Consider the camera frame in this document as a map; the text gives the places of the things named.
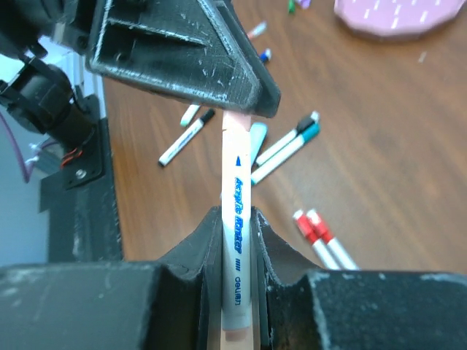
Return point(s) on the peach cap acrylic marker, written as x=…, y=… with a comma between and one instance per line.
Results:
x=236, y=212

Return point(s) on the light blue highlighter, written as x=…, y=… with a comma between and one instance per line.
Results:
x=258, y=132

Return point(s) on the purple highlighter cap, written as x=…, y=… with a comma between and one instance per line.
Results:
x=304, y=4

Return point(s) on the teal cap whiteboard marker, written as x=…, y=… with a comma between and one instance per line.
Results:
x=286, y=152

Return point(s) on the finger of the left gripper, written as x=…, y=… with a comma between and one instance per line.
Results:
x=243, y=84
x=158, y=46

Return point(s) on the blue cap marker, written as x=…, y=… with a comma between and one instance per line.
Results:
x=265, y=56

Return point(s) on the black cap whiteboard marker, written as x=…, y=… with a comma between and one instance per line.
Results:
x=302, y=125

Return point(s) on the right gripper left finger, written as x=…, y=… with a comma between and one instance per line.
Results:
x=170, y=303

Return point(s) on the red marker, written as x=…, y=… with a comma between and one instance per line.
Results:
x=334, y=246
x=315, y=241

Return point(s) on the black cap marker lower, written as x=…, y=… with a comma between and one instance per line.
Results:
x=184, y=139

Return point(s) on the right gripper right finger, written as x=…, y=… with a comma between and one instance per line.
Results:
x=302, y=306

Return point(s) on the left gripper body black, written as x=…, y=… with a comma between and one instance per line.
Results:
x=40, y=96

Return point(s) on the green marker cap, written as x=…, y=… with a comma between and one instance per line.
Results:
x=291, y=7

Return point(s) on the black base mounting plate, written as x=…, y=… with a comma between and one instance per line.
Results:
x=80, y=199

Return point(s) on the pink polka dot plate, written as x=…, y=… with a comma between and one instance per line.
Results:
x=386, y=19

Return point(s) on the red clear pen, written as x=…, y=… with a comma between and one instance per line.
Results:
x=257, y=31

